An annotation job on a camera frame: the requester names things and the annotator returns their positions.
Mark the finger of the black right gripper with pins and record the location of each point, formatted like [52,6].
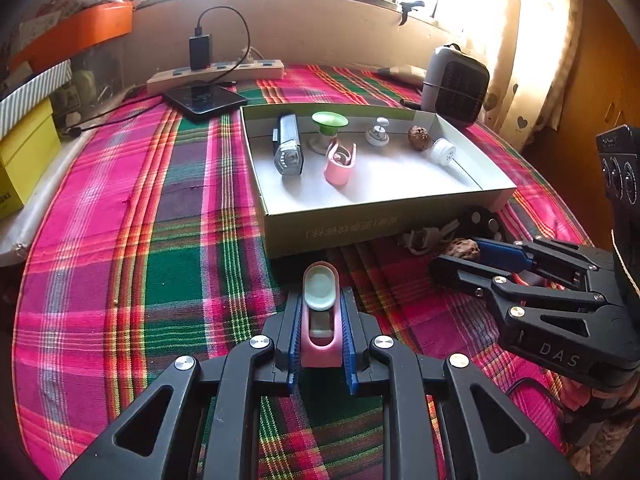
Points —
[487,282]
[561,262]

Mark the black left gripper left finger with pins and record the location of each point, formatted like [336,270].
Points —
[200,419]

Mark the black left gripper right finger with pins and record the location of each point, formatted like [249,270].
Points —
[441,418]

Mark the wrinkled brown walnut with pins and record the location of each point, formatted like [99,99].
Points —
[463,248]

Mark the black round disc with buttons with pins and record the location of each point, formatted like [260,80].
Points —
[481,222]

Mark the pink clip with mint pad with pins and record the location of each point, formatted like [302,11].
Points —
[321,335]

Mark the plaid blanket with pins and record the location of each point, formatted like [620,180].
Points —
[151,250]

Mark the small white knob stand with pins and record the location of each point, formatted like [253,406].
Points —
[377,135]

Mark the pink clip in box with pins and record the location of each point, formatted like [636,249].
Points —
[340,163]

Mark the shallow white cardboard box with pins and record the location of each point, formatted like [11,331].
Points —
[392,190]

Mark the grey portable heater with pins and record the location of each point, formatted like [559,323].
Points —
[454,85]

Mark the beige electric shaver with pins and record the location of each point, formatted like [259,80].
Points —
[408,74]

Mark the green mushroom-shaped knob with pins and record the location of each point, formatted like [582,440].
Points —
[329,124]

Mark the silver bike light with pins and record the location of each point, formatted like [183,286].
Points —
[288,155]

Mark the heart-pattern curtain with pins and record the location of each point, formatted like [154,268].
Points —
[529,66]

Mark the yellow box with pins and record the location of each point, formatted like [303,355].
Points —
[26,153]

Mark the black smartphone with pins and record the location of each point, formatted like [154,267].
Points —
[202,100]

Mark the beige power strip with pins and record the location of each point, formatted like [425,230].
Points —
[219,72]

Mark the striped grey box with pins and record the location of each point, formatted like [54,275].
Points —
[16,105]

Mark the orange tray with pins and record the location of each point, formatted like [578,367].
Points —
[83,30]

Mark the black charger with cable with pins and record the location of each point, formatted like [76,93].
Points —
[200,46]

